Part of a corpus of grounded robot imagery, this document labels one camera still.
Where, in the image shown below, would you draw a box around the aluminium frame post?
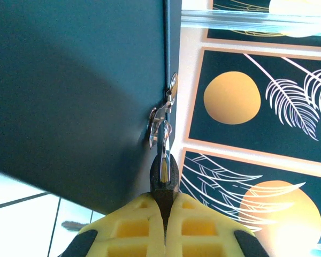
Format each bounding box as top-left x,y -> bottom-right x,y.
180,9 -> 321,37

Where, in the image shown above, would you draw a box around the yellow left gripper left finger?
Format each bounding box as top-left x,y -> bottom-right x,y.
57,192 -> 166,257

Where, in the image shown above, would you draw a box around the silver hasp latch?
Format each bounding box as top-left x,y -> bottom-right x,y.
148,72 -> 179,149

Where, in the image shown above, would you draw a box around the dark green padlock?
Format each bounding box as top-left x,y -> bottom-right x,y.
149,120 -> 180,246

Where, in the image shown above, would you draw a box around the blue starry-night patterned pad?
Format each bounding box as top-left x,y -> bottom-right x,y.
0,0 -> 182,215

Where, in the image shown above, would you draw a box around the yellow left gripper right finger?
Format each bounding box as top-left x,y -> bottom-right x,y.
164,192 -> 270,257

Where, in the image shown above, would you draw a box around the framed sun and leaf pictures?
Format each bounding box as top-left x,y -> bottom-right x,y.
187,47 -> 321,165

